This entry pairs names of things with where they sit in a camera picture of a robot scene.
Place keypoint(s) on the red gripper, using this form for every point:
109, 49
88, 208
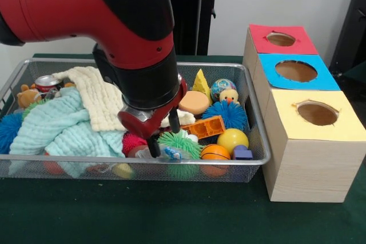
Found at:
140, 125

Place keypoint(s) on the clear plastic packet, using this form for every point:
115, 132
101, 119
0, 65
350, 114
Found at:
171, 152

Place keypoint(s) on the cream waffle cloth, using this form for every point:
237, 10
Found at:
100, 92

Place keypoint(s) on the mint green waffle cloth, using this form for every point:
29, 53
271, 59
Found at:
57, 129

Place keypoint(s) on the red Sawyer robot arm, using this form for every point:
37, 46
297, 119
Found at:
85, 4

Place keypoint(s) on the shallow mesh bin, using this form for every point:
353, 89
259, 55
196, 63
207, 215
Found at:
160, 161

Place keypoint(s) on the wooden box with three holes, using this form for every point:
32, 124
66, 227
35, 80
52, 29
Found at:
311, 169

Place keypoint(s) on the green spiky ball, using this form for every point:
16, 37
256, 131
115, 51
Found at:
183, 144

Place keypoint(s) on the red spiky ball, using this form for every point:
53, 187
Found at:
133, 142

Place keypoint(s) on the orange building brick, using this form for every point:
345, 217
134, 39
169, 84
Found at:
206, 127

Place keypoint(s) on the orange foam disc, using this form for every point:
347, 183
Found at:
195, 101

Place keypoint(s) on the small orange basketball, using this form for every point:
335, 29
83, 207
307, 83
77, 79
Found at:
215, 152

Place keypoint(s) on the blue spiky ball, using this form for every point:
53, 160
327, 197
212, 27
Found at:
228, 115

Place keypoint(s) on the yellow ball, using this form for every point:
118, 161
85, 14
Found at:
233, 139

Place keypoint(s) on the dark green table cloth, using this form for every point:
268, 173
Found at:
143, 215

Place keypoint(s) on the black upright panel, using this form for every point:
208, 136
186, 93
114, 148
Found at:
351, 27

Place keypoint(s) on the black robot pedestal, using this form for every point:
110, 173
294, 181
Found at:
200, 12

